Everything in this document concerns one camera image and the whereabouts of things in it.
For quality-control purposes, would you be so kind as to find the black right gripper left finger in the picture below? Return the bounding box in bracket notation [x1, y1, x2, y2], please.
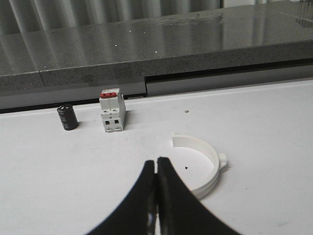
[88, 160, 157, 235]

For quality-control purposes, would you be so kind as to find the white circuit breaker red switch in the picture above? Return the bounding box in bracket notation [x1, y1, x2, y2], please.
[99, 88, 126, 133]

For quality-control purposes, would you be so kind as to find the grey stone counter ledge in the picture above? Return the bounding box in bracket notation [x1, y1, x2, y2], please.
[0, 1, 313, 113]

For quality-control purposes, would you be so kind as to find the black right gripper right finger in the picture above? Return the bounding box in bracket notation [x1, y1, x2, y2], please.
[157, 157, 238, 235]

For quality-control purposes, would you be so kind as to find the black cylindrical capacitor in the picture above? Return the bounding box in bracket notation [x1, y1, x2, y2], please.
[57, 104, 78, 131]

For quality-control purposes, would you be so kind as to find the white half pipe clamp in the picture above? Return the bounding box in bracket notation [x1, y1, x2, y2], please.
[170, 132, 228, 200]

